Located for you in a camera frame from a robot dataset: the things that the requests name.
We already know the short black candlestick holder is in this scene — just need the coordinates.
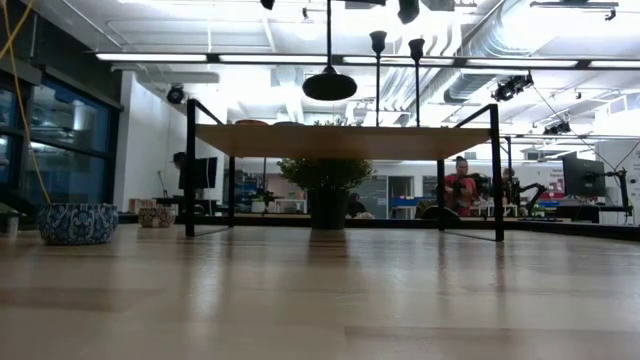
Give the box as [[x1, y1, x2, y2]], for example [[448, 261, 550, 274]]
[[422, 205, 461, 221]]

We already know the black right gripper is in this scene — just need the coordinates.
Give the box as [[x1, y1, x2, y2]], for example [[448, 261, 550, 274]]
[[259, 0, 421, 26]]

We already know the yellow extension cable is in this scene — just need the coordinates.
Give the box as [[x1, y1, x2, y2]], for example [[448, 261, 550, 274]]
[[0, 0, 53, 206]]

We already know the tall black candlestick holder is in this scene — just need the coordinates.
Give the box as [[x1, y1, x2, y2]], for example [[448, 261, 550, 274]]
[[301, 0, 359, 102]]

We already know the black aluminium table frame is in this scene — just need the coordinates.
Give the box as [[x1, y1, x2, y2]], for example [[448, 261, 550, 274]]
[[117, 213, 640, 242]]

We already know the person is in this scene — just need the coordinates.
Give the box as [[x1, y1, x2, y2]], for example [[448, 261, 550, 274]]
[[443, 155, 481, 218], [347, 192, 375, 220]]

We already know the dark blue patterned candle tin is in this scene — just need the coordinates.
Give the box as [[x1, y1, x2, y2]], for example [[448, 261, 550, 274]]
[[37, 203, 120, 246]]

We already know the wooden shelf black metal frame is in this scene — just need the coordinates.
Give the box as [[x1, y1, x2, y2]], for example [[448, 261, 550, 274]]
[[184, 98, 505, 243]]

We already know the brown patterned candle tin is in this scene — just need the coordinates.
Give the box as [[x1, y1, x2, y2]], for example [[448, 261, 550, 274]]
[[137, 205, 177, 230]]

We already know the green potted plant black pot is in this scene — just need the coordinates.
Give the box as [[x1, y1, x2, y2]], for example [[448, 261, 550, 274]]
[[277, 117, 375, 231]]

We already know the overhead light bar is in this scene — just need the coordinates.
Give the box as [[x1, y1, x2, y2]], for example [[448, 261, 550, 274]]
[[94, 52, 640, 70]]

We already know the black monitor stand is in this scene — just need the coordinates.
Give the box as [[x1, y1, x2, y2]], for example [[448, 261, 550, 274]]
[[153, 195, 221, 217]]

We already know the black desk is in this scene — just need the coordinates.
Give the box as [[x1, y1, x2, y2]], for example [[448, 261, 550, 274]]
[[549, 202, 635, 225]]

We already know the black monitor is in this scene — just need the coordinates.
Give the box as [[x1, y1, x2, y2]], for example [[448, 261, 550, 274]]
[[178, 156, 219, 190], [562, 156, 608, 199]]

